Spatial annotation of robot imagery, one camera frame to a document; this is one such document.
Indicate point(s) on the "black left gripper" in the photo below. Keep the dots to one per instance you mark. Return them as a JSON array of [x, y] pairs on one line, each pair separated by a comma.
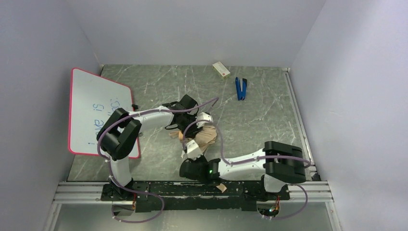
[[190, 119]]

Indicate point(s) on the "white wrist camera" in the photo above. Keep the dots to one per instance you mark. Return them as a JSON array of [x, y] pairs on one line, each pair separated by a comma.
[[203, 119], [193, 150]]

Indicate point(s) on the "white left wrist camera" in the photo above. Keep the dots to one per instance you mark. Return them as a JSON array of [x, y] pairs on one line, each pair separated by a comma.
[[203, 119]]

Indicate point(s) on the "beige folding umbrella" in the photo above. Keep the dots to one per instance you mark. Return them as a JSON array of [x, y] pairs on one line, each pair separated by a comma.
[[204, 138]]

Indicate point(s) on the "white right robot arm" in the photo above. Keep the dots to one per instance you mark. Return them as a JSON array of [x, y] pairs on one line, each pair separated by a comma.
[[277, 163]]

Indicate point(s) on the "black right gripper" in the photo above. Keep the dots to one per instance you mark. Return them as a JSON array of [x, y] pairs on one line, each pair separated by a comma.
[[197, 158]]

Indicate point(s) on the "pink framed whiteboard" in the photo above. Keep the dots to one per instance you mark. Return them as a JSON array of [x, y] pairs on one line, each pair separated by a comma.
[[93, 99]]

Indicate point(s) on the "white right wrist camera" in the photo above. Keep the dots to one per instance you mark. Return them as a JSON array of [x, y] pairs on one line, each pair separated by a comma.
[[193, 150]]

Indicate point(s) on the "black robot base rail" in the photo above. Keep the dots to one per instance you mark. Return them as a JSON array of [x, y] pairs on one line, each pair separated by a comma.
[[187, 195]]

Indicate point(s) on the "small white red box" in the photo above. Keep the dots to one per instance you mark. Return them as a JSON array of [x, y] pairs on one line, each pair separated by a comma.
[[221, 70]]

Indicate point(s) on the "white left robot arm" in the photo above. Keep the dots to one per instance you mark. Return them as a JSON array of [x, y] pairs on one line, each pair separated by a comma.
[[118, 136]]

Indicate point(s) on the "blue stapler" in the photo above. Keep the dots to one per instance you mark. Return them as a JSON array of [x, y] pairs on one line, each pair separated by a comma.
[[241, 85]]

